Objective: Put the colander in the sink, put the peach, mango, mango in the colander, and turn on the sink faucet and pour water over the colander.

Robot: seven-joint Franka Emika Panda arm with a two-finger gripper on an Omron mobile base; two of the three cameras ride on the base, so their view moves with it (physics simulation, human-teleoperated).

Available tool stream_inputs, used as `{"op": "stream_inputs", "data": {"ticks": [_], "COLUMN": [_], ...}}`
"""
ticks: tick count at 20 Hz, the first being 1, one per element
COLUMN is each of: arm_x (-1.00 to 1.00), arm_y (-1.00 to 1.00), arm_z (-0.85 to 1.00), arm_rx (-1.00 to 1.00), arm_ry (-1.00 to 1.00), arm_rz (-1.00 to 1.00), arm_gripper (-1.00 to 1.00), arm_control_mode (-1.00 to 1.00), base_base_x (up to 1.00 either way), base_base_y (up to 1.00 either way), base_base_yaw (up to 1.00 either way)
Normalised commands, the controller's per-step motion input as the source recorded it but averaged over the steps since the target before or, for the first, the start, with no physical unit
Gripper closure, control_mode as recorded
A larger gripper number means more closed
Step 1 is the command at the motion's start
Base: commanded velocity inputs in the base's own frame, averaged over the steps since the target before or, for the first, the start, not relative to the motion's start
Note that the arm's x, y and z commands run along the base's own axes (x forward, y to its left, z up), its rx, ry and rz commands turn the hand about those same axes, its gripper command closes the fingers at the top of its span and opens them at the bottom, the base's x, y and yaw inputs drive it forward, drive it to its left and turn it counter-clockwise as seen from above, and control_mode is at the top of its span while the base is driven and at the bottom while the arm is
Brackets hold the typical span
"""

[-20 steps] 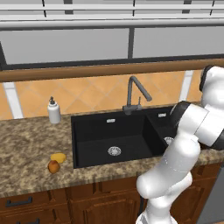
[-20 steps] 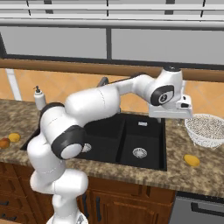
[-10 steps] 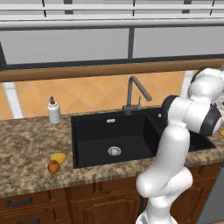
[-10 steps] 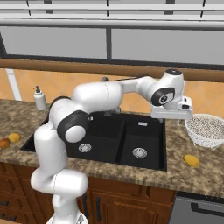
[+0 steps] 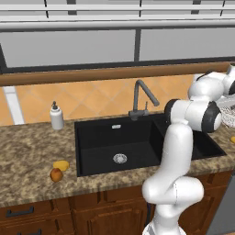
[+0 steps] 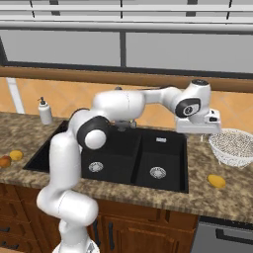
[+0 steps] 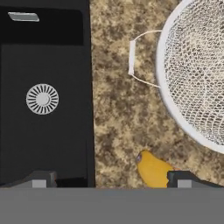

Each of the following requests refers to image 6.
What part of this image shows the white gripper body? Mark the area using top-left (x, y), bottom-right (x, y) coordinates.
top-left (174, 117), bottom-right (223, 135)

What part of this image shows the white mesh colander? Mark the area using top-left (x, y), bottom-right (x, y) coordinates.
top-left (208, 127), bottom-right (253, 169)

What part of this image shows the grey sink faucet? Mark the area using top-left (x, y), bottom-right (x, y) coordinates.
top-left (113, 86), bottom-right (137, 132)

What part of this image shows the black double sink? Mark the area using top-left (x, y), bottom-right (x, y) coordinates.
top-left (22, 120), bottom-right (190, 194)

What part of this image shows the grey dishwasher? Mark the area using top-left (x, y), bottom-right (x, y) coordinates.
top-left (190, 215), bottom-right (253, 253)

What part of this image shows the white soap dispenser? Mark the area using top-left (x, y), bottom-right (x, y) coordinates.
top-left (37, 96), bottom-right (53, 126)

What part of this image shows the brown wooden drawer front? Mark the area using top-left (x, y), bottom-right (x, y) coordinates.
top-left (0, 235), bottom-right (43, 253)
top-left (0, 183), bottom-right (42, 228)
top-left (0, 214), bottom-right (42, 246)

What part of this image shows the window with grey frame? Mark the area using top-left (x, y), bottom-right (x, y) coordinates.
top-left (0, 0), bottom-right (253, 80)

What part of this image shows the black dishwasher handle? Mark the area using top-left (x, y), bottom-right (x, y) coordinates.
top-left (215, 228), bottom-right (253, 246)

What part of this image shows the black cupboard door handle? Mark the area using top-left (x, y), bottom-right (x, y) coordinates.
top-left (107, 220), bottom-right (116, 252)
top-left (92, 218), bottom-right (102, 248)

